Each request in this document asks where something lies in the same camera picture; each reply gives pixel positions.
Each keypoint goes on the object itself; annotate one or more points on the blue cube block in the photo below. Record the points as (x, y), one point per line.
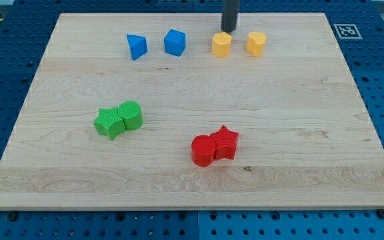
(175, 42)

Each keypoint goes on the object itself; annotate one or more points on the blue triangle block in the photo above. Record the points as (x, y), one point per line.
(137, 45)

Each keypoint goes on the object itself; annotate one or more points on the green cylinder block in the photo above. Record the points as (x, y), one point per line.
(130, 112)

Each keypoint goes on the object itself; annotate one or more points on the white fiducial marker tag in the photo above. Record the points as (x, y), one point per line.
(347, 31)

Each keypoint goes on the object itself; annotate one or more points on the red star block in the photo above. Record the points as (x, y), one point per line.
(226, 143)

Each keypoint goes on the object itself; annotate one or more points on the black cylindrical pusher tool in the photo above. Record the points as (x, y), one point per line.
(229, 15)

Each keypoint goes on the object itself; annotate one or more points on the light wooden board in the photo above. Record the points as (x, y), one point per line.
(306, 140)

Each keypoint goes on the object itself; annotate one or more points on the red cylinder block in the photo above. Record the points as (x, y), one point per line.
(203, 150)

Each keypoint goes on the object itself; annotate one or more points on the yellow hexagon block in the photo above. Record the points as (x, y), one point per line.
(221, 44)

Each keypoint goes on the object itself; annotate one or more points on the green star block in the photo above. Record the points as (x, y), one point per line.
(109, 123)

